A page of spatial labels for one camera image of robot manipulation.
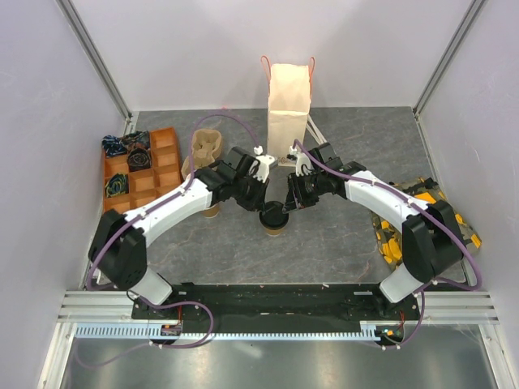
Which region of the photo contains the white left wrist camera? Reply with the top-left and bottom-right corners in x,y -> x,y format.
250,146 -> 278,183

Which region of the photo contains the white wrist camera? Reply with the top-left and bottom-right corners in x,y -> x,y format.
250,146 -> 278,183
287,146 -> 314,177

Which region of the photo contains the grey slotted cable duct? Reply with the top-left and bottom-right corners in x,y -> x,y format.
75,323 -> 382,341

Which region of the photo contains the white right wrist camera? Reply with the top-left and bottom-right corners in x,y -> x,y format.
287,146 -> 314,177

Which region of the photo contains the white paper takeout bag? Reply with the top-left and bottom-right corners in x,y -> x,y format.
260,55 -> 315,167

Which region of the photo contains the brown paper coffee cup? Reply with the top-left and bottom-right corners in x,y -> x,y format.
264,226 -> 285,237

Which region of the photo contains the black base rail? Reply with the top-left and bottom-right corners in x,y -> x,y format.
132,283 -> 419,327

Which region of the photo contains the blue yellow rolled sock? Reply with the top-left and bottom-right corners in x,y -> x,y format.
105,173 -> 129,199

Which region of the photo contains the black brown rolled sock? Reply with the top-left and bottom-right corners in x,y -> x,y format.
127,147 -> 152,172

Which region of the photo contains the black plastic cup lid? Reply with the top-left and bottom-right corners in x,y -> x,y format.
259,201 -> 289,227

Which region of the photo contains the dark patterned rolled sock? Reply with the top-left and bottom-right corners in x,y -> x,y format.
120,130 -> 151,150

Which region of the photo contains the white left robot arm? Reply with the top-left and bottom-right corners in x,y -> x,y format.
88,147 -> 277,318

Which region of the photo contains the purple cable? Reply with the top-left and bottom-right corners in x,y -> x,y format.
292,139 -> 484,352
75,112 -> 263,368

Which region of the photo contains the cardboard cup carrier tray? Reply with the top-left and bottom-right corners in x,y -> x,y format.
191,128 -> 223,169

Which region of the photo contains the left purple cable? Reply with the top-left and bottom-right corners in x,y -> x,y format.
75,112 -> 263,368

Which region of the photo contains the blue patterned rolled sock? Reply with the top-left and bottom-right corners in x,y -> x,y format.
101,135 -> 127,158

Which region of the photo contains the orange compartment organizer tray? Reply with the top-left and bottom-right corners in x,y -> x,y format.
101,127 -> 182,213

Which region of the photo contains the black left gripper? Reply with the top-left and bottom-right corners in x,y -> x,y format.
232,171 -> 269,213

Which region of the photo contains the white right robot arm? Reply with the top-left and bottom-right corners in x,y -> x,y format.
283,141 -> 470,319

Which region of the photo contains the camouflage yellow green cloth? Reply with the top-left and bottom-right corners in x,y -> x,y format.
371,175 -> 483,271

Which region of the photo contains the stack of paper cups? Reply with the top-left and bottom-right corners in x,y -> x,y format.
202,203 -> 220,218

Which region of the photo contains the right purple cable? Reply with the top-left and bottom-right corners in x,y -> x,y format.
292,139 -> 484,352

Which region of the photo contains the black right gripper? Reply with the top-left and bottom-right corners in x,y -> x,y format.
282,171 -> 326,214

